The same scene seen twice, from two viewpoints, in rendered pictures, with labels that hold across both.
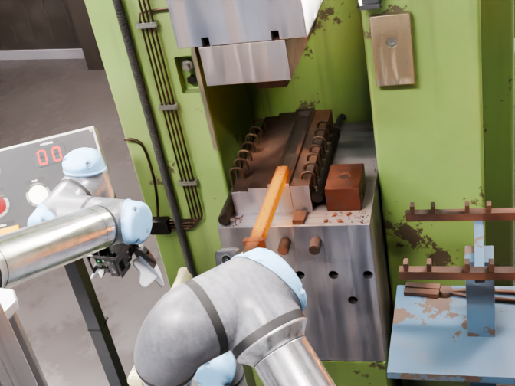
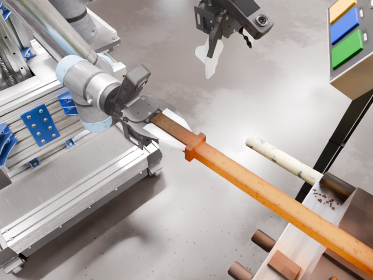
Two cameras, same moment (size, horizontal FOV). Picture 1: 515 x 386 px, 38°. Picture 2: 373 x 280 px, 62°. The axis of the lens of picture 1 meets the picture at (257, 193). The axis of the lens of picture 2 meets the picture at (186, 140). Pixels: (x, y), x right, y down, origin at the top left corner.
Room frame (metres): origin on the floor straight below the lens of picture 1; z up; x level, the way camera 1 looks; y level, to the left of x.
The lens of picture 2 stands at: (1.44, -0.29, 1.45)
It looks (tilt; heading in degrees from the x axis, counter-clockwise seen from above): 52 degrees down; 111
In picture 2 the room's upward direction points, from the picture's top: straight up
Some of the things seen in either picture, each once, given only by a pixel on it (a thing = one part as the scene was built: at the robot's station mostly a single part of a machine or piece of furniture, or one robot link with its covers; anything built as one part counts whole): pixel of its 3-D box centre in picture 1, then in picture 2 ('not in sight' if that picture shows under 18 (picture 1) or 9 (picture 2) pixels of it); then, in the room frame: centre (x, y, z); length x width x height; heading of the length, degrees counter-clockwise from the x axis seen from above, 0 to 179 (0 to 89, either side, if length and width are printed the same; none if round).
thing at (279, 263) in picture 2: (300, 217); (283, 266); (1.53, -0.09, 0.92); 0.04 x 0.03 x 0.01; 160
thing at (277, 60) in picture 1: (264, 30); not in sight; (1.78, -0.10, 1.32); 0.42 x 0.20 x 0.10; 162
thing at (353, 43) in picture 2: not in sight; (347, 50); (1.57, 0.41, 1.01); 0.07 x 0.05 x 0.07; 97
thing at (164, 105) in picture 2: not in sight; (162, 113); (1.24, 0.08, 1.00); 0.09 x 0.05 x 0.02; 164
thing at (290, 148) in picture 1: (293, 145); not in sight; (1.77, -0.12, 0.99); 0.42 x 0.05 x 0.01; 162
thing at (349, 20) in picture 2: not in sight; (345, 27); (1.55, 0.51, 1.01); 0.07 x 0.05 x 0.07; 97
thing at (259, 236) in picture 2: (284, 246); (263, 240); (1.49, -0.04, 0.87); 0.04 x 0.03 x 0.03; 162
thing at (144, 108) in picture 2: not in sight; (134, 114); (1.18, 0.08, 0.98); 0.12 x 0.08 x 0.09; 162
